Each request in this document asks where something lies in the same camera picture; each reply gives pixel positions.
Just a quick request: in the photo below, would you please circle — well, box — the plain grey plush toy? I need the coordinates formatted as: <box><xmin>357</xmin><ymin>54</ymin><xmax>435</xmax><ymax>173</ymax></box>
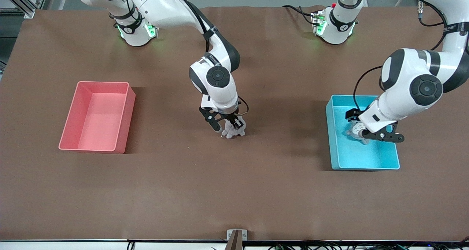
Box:
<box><xmin>221</xmin><ymin>119</ymin><xmax>246</xmax><ymax>139</ymax></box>

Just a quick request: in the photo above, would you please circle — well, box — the aluminium frame post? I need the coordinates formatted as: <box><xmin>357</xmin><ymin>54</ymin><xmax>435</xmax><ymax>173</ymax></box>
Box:
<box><xmin>0</xmin><ymin>0</ymin><xmax>50</xmax><ymax>19</ymax></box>

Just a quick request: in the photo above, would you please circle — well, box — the brown table cover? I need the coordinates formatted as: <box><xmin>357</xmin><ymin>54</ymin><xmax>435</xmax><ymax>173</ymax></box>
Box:
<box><xmin>0</xmin><ymin>5</ymin><xmax>469</xmax><ymax>242</ymax></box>

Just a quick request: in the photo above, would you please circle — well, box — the grey plush toy white belly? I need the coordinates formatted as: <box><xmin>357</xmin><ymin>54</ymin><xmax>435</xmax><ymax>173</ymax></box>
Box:
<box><xmin>344</xmin><ymin>119</ymin><xmax>371</xmax><ymax>145</ymax></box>

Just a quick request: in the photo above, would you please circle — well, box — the grey metal bracket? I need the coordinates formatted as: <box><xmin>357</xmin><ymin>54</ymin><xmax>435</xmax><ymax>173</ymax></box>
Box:
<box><xmin>227</xmin><ymin>229</ymin><xmax>248</xmax><ymax>241</ymax></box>

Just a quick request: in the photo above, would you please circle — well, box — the silver base connector bracket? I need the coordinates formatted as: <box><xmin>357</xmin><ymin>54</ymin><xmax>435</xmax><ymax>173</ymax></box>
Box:
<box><xmin>145</xmin><ymin>22</ymin><xmax>159</xmax><ymax>39</ymax></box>
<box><xmin>311</xmin><ymin>9</ymin><xmax>327</xmax><ymax>36</ymax></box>

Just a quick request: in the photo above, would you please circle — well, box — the pink plastic box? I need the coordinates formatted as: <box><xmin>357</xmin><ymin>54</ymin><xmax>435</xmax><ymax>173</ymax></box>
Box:
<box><xmin>58</xmin><ymin>81</ymin><xmax>136</xmax><ymax>154</ymax></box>

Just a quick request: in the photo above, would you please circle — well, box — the blue plastic box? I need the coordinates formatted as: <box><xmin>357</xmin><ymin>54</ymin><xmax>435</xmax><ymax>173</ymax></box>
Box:
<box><xmin>325</xmin><ymin>94</ymin><xmax>400</xmax><ymax>171</ymax></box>

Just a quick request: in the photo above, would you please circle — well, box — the brown upright bar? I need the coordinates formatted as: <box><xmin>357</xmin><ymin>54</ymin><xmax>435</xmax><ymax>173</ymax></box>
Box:
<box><xmin>225</xmin><ymin>231</ymin><xmax>243</xmax><ymax>250</ymax></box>

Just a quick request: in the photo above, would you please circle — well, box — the black arm base cable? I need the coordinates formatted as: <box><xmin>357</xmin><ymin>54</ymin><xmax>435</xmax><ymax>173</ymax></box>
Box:
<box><xmin>281</xmin><ymin>4</ymin><xmax>316</xmax><ymax>25</ymax></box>

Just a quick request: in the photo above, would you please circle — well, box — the black cable bundle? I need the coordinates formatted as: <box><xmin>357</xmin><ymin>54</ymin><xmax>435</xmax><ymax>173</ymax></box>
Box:
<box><xmin>267</xmin><ymin>239</ymin><xmax>469</xmax><ymax>250</ymax></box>

